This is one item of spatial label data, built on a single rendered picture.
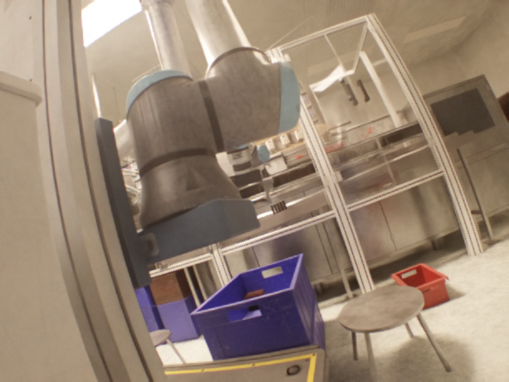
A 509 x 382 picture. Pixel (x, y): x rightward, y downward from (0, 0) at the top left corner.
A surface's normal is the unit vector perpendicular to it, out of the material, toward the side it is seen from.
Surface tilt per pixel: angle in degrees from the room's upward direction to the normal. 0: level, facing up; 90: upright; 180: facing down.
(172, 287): 90
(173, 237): 90
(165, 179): 70
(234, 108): 115
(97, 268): 90
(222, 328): 90
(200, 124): 125
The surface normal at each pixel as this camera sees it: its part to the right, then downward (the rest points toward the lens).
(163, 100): 0.17, -0.24
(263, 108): 0.30, 0.47
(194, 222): -0.27, -0.03
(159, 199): -0.27, -0.38
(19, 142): 0.91, -0.35
